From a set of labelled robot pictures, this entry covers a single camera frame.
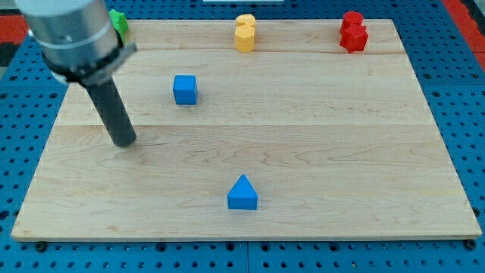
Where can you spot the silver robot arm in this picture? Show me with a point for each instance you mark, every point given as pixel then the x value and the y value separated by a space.
pixel 78 40

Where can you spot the blue triangle block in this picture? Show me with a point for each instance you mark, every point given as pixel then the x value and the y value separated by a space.
pixel 242 195

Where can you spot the blue cube block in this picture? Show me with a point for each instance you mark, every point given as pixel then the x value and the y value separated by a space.
pixel 185 89

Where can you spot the wooden board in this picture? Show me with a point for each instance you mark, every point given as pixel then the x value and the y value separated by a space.
pixel 337 146

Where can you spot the yellow hexagon block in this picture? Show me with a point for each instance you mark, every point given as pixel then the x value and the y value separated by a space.
pixel 244 37

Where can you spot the yellow heart block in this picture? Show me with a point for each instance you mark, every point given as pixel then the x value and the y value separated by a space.
pixel 246 20

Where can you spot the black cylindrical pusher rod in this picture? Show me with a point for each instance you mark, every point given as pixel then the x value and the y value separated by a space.
pixel 109 105

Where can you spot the red star block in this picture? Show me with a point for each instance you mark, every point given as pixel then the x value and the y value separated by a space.
pixel 354 38

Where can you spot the green block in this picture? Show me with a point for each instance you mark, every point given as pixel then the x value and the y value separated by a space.
pixel 120 23

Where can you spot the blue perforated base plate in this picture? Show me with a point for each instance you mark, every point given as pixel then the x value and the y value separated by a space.
pixel 446 50

